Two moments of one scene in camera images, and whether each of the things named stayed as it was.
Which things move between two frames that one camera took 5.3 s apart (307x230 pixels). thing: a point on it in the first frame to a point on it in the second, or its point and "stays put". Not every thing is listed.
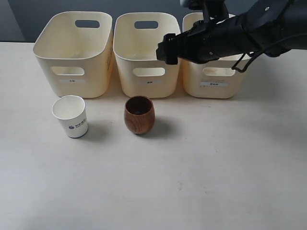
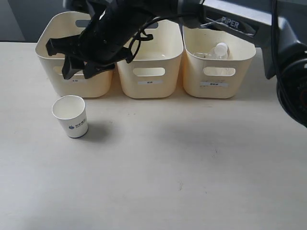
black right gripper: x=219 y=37 to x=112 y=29
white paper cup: x=70 y=110 stays put
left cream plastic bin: x=75 y=51 stays put
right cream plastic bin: x=216 y=79 stays put
